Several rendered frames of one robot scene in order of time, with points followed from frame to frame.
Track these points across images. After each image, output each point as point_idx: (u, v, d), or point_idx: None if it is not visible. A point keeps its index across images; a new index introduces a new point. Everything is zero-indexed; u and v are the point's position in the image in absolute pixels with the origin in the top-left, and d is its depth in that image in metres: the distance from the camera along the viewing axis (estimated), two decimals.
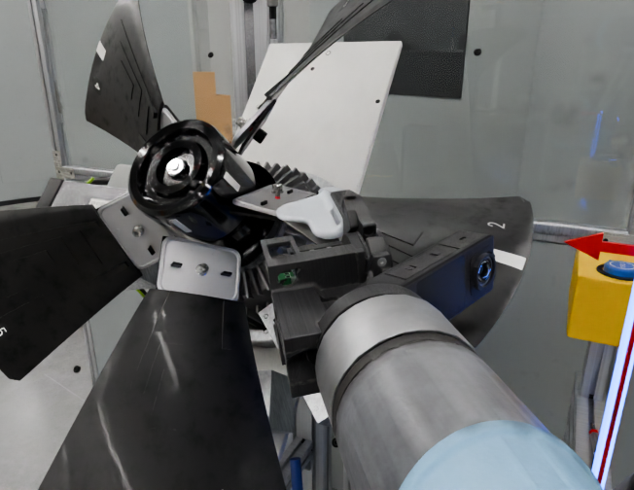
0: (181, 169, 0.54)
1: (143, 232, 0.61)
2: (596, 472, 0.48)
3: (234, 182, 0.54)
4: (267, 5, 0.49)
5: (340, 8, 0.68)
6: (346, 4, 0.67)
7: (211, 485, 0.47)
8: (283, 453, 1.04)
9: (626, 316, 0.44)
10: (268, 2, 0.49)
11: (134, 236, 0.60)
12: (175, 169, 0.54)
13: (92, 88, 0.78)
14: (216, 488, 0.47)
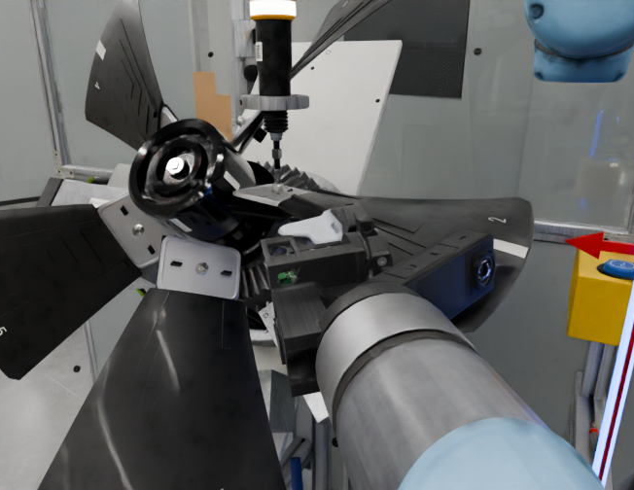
0: (181, 168, 0.54)
1: (143, 231, 0.61)
2: (596, 472, 0.48)
3: (234, 181, 0.54)
4: (275, 157, 0.54)
5: (340, 7, 0.68)
6: (346, 3, 0.67)
7: (211, 484, 0.47)
8: (283, 453, 1.04)
9: (627, 315, 0.44)
10: (274, 155, 0.54)
11: (134, 235, 0.60)
12: (175, 168, 0.54)
13: (92, 87, 0.78)
14: (216, 487, 0.47)
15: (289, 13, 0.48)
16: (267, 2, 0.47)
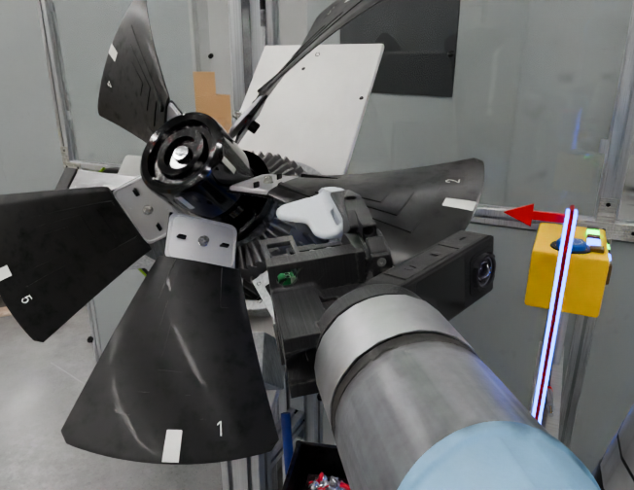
0: (185, 155, 0.63)
1: (152, 211, 0.70)
2: (534, 408, 0.57)
3: (231, 165, 0.63)
4: None
5: (326, 15, 0.77)
6: (330, 12, 0.76)
7: (211, 417, 0.56)
8: (277, 422, 1.13)
9: (555, 273, 0.53)
10: None
11: (144, 214, 0.70)
12: (180, 155, 0.63)
13: (105, 87, 0.87)
14: (215, 420, 0.56)
15: None
16: None
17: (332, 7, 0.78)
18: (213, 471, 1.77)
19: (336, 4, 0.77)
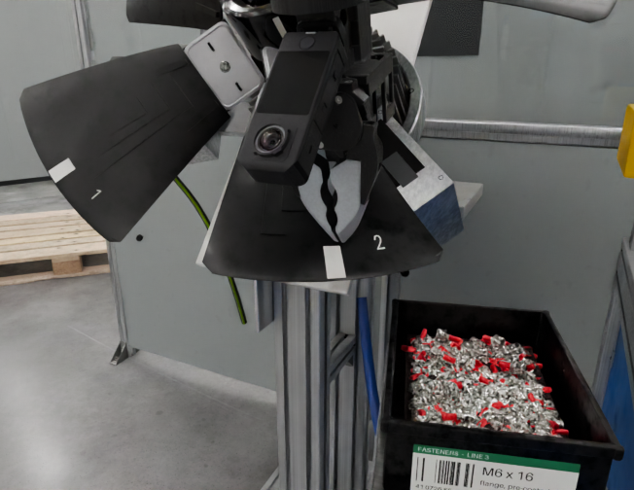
0: None
1: None
2: None
3: (283, 30, 0.56)
4: None
5: None
6: None
7: (98, 182, 0.64)
8: None
9: None
10: None
11: None
12: None
13: None
14: (98, 187, 0.64)
15: None
16: None
17: None
18: (242, 424, 1.70)
19: None
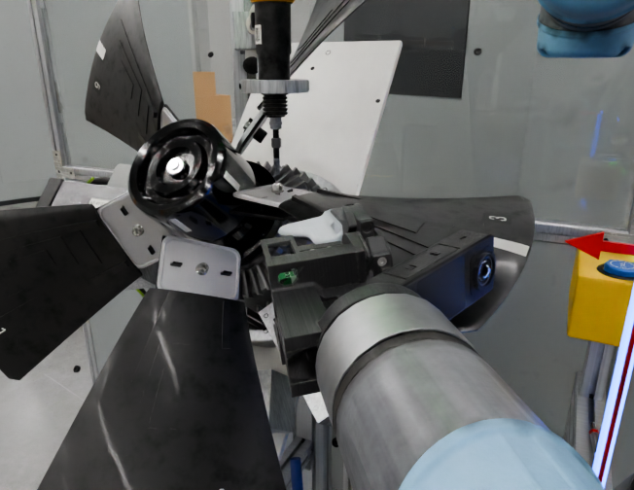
0: (171, 174, 0.54)
1: None
2: (596, 472, 0.48)
3: (184, 227, 0.54)
4: (277, 147, 0.53)
5: (492, 214, 0.50)
6: (491, 219, 0.49)
7: (3, 321, 0.64)
8: (283, 453, 1.04)
9: (627, 315, 0.44)
10: (276, 144, 0.53)
11: None
12: (170, 168, 0.54)
13: None
14: (4, 325, 0.64)
15: None
16: None
17: (509, 216, 0.49)
18: None
19: (510, 222, 0.48)
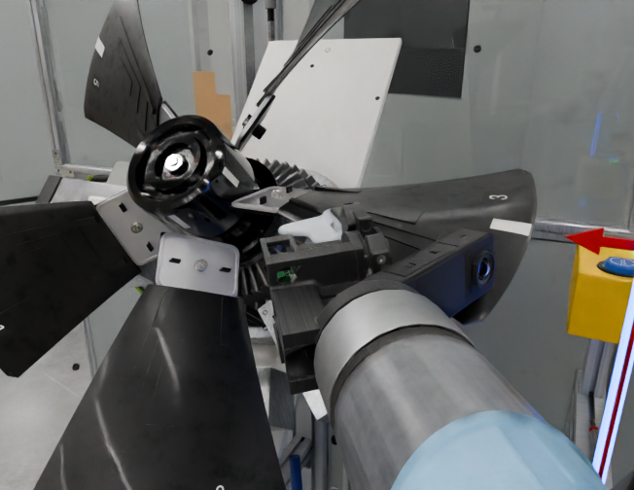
0: (170, 170, 0.54)
1: None
2: (596, 470, 0.48)
3: (183, 223, 0.54)
4: (268, 8, 0.50)
5: (492, 192, 0.49)
6: (491, 198, 0.48)
7: (2, 318, 0.64)
8: (282, 451, 1.03)
9: (627, 311, 0.44)
10: (269, 4, 0.50)
11: None
12: (169, 164, 0.54)
13: None
14: (2, 322, 0.64)
15: None
16: None
17: (510, 193, 0.49)
18: None
19: (510, 199, 0.48)
